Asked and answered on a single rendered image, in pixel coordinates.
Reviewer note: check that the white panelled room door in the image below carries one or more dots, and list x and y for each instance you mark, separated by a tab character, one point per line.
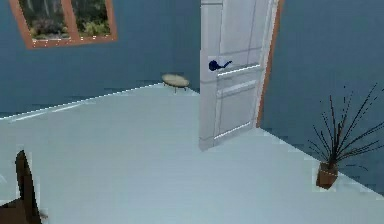
233	100

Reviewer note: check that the small beige oval table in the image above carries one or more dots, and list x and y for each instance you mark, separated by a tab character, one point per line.
175	80

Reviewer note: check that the dark brown wooden chair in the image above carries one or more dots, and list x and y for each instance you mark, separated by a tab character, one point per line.
23	196

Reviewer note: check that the brown framed window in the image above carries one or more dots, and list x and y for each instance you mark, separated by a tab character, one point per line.
66	20

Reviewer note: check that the bare twig plant brown pot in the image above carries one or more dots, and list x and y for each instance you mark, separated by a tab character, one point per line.
328	173

